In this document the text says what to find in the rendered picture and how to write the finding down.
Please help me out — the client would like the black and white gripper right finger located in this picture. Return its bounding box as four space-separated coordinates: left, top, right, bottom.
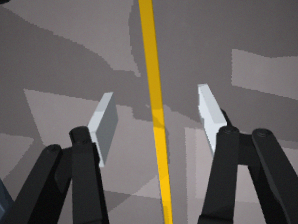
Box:
197 84 298 224

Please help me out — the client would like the yellow bar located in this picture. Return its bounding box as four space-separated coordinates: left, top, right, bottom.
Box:
139 0 173 224

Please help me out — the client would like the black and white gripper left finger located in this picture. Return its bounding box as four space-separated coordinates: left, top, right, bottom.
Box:
3 92 119 224

